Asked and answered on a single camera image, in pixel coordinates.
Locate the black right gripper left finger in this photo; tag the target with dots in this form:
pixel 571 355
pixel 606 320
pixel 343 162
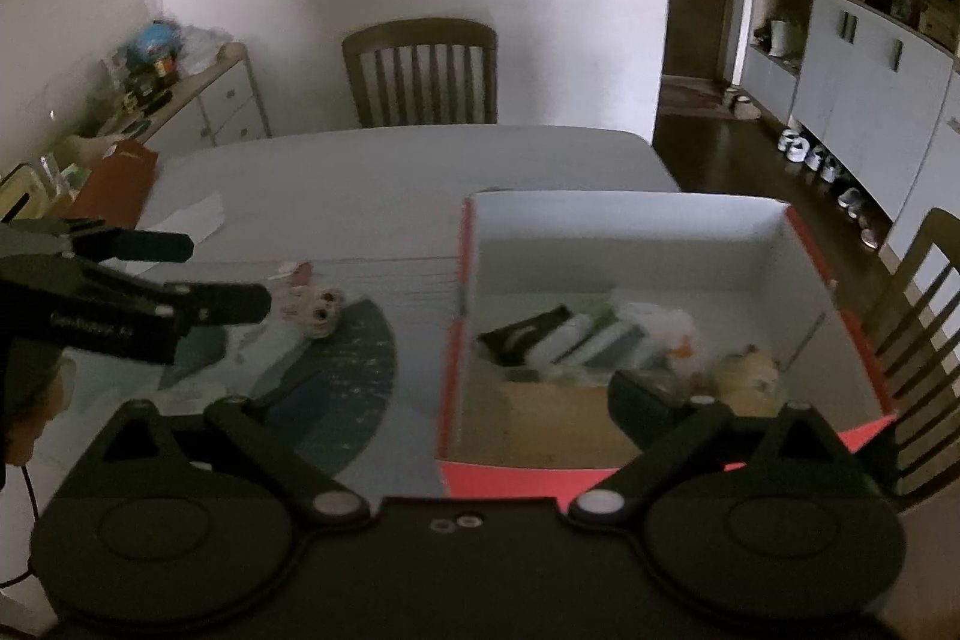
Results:
pixel 230 437

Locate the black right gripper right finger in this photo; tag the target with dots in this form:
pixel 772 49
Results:
pixel 698 452

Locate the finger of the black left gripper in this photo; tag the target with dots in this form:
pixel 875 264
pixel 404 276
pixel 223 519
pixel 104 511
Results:
pixel 195 303
pixel 97 241

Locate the beige cat figurine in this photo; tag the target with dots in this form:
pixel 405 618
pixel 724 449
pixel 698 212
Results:
pixel 749 384

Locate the orange white packet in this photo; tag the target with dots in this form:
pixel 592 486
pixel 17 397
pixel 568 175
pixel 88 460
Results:
pixel 569 346

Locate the pink white plush toy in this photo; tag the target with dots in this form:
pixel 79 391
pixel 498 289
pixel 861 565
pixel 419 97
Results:
pixel 302 299

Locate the red envelope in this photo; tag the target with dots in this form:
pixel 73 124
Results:
pixel 117 188

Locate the white paper sheet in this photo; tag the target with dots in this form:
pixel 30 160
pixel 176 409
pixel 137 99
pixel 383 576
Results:
pixel 199 221

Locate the round koi pattern mat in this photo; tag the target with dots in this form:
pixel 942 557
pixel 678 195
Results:
pixel 322 397

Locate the white drawer cabinet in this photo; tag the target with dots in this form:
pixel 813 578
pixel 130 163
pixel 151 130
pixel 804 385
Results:
pixel 218 107

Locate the red cardboard box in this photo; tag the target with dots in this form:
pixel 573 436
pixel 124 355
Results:
pixel 560 290

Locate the blue toy on cabinet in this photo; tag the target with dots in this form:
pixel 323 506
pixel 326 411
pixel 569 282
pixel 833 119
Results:
pixel 157 41

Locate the right dark wooden chair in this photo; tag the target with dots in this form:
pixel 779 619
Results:
pixel 912 335

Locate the dark wooden chair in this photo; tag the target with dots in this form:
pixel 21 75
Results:
pixel 912 335
pixel 423 71

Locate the far dark wooden chair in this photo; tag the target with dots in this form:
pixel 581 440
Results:
pixel 423 71

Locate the white wall cabinet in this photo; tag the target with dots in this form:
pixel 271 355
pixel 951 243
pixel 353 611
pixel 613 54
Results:
pixel 861 85

